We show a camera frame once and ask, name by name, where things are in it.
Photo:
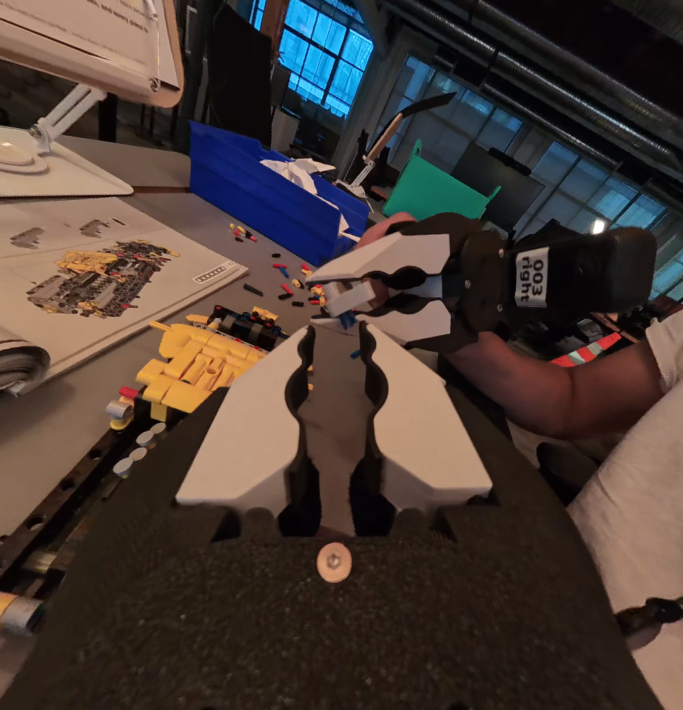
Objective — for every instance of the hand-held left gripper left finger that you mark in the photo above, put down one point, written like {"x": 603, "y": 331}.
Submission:
{"x": 236, "y": 444}

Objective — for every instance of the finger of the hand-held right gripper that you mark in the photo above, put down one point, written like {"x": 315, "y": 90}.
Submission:
{"x": 424, "y": 324}
{"x": 397, "y": 252}

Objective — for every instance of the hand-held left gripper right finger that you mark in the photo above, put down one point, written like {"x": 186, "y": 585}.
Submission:
{"x": 430, "y": 444}

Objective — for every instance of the short grey holed beam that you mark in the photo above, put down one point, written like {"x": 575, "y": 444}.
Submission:
{"x": 347, "y": 297}

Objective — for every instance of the blue pin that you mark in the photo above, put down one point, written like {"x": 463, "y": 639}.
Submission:
{"x": 347, "y": 320}

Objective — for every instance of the yellow black brick car model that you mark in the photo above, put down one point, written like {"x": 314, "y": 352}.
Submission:
{"x": 197, "y": 366}

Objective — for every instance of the pile of small coloured pins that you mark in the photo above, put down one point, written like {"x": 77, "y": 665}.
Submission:
{"x": 286, "y": 283}

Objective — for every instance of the person's right forearm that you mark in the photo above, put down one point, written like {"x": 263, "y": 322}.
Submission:
{"x": 569, "y": 388}

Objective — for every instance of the grey desk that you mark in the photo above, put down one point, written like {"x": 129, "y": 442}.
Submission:
{"x": 169, "y": 208}

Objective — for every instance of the person's right hand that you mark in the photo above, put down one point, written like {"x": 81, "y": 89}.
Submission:
{"x": 383, "y": 227}

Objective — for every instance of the orange traffic cone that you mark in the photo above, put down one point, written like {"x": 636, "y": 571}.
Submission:
{"x": 585, "y": 350}

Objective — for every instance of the large black screen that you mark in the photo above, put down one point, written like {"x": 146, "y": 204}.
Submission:
{"x": 502, "y": 183}

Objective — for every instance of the crumpled white paper bags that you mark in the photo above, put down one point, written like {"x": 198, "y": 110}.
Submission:
{"x": 297, "y": 169}

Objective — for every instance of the blue plastic bin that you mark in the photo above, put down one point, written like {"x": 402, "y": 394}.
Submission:
{"x": 253, "y": 194}

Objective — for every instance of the open instruction booklet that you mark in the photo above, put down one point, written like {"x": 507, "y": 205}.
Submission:
{"x": 97, "y": 249}

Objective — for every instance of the black badge reel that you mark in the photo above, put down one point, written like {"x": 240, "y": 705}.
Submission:
{"x": 652, "y": 613}

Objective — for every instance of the printed instruction sheet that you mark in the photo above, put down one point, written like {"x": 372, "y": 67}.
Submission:
{"x": 97, "y": 33}

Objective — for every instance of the metal ventilation duct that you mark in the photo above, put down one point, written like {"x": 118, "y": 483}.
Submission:
{"x": 569, "y": 72}

